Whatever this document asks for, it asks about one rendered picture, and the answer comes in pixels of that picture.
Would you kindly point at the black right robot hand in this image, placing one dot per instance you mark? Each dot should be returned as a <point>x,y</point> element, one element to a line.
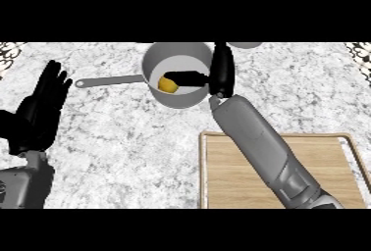
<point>221,72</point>

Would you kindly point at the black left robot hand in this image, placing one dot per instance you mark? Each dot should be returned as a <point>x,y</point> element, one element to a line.
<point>39,111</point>

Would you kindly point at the yellow lemon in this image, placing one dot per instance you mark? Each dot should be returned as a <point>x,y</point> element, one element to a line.
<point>168,85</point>

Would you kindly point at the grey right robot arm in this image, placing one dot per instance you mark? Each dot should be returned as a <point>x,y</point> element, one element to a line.
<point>271,153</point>

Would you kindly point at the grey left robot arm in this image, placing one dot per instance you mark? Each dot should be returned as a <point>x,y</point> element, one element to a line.
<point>20,183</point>

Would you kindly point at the wooden tray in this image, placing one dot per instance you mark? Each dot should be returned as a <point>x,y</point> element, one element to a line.
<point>233,183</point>

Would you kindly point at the grey round object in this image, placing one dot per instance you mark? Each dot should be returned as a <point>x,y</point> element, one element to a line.
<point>245,45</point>

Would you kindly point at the black and white patterned object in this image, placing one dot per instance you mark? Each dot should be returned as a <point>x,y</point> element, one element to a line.
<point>360,57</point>
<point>10,54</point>

